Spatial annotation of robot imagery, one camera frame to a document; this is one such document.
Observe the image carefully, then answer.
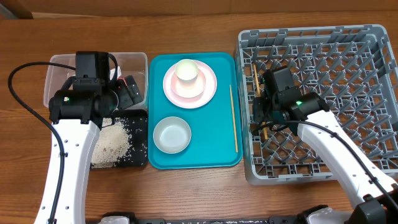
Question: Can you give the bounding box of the cooked white rice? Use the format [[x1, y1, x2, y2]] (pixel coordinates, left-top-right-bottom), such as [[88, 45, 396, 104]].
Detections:
[[91, 117, 149, 169]]

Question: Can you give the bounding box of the grey bowl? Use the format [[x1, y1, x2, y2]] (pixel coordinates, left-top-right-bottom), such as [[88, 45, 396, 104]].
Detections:
[[153, 116, 192, 154]]

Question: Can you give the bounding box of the white napkin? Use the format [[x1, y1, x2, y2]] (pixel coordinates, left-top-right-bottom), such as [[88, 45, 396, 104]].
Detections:
[[109, 66, 122, 81]]

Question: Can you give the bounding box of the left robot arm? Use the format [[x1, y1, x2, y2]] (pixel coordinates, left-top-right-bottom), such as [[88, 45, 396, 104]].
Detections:
[[35, 52, 142, 223]]

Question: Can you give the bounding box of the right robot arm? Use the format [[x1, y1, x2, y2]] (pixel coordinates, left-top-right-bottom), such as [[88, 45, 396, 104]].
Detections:
[[253, 66, 397, 223]]

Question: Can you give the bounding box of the grey dishwasher rack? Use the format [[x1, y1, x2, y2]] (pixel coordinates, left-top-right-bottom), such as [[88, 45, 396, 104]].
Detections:
[[234, 24, 397, 185]]

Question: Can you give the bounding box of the black plastic tray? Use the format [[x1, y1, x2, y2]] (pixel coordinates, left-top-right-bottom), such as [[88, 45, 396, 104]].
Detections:
[[90, 109, 150, 170]]

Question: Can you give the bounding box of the clear plastic bin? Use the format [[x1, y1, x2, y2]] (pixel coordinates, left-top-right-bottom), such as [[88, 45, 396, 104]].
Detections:
[[43, 52, 149, 115]]

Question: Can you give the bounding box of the teal serving tray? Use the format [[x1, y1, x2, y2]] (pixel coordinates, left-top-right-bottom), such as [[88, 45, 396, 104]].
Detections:
[[147, 52, 243, 169]]

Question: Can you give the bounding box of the pink round plate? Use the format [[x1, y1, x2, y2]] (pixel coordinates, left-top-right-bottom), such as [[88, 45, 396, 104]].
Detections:
[[163, 60, 217, 109]]

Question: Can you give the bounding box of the pink cup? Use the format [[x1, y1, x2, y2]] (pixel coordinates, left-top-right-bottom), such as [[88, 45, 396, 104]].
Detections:
[[175, 59, 199, 89]]

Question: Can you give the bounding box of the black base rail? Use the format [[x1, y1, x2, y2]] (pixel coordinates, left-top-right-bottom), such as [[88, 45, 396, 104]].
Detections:
[[94, 212, 309, 224]]

